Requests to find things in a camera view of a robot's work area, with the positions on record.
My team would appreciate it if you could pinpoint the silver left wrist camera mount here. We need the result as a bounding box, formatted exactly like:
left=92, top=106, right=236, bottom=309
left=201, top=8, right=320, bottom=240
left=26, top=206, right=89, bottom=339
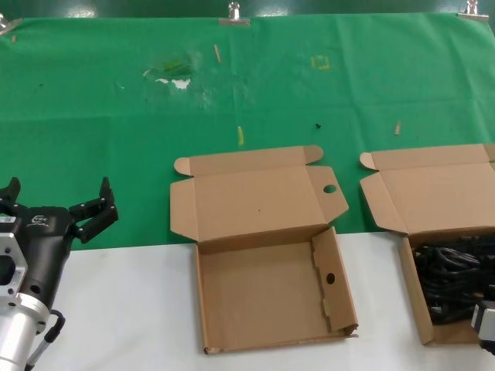
left=0, top=231, right=30, bottom=308

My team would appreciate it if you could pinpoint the cardboard box with round hole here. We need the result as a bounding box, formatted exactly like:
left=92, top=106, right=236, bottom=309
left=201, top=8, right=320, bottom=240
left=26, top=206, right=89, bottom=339
left=169, top=145, right=360, bottom=355

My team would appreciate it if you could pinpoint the pile of black cables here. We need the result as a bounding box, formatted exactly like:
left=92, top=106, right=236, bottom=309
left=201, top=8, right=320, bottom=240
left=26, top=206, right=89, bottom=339
left=411, top=230, right=495, bottom=326

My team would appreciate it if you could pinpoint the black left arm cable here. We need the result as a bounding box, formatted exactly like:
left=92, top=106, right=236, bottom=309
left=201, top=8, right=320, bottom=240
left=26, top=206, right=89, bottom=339
left=23, top=309, right=67, bottom=371

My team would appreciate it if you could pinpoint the cardboard box holding cables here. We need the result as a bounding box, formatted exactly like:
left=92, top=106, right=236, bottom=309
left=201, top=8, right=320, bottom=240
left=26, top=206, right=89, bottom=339
left=359, top=143, right=495, bottom=346

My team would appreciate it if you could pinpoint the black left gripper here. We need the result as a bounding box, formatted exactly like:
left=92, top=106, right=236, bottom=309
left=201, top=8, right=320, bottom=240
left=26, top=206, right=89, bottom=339
left=0, top=177, right=119, bottom=311

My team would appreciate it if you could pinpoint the green table cloth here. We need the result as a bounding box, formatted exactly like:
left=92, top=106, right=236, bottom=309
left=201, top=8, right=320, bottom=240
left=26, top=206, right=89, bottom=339
left=0, top=13, right=495, bottom=252

